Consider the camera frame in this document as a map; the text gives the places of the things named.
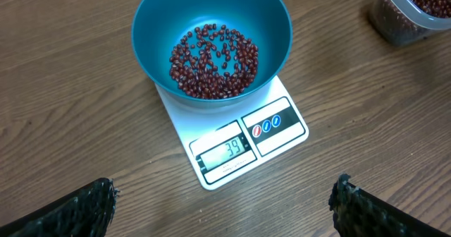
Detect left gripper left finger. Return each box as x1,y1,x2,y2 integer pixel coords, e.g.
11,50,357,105
1,178,118,237

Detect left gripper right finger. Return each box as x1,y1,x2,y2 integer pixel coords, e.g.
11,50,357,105
328,174,450,237

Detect white digital kitchen scale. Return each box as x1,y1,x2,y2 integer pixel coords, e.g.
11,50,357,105
158,78,309,190

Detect red beans in bowl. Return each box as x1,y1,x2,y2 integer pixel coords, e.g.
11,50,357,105
169,23,259,99

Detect blue bowl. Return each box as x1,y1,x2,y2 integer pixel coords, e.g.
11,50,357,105
131,0,293,108

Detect clear plastic container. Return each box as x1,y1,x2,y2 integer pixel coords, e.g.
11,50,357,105
369,0,450,46

